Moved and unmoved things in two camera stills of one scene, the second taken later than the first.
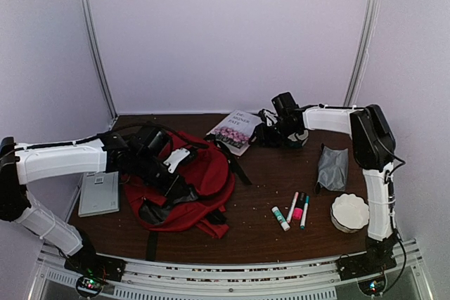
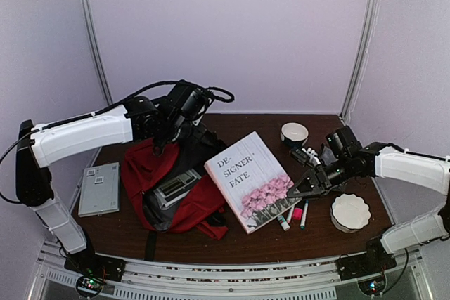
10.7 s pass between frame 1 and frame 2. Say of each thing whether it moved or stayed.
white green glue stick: stayed
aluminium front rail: stayed
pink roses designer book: moved
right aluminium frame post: stayed
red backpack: moved
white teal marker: stayed
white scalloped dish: stayed
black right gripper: moved
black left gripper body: moved
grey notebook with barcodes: stayed
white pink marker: stayed
